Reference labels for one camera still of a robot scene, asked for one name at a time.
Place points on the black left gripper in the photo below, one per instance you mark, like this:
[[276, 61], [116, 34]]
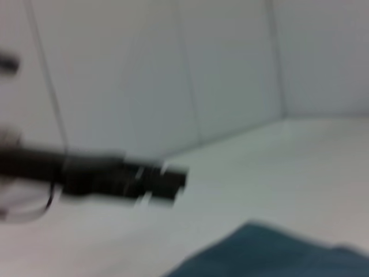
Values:
[[57, 170]]

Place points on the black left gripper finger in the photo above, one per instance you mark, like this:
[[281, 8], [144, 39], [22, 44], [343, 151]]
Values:
[[155, 180]]

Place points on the teal FREE! print T-shirt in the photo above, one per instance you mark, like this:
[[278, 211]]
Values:
[[274, 254]]

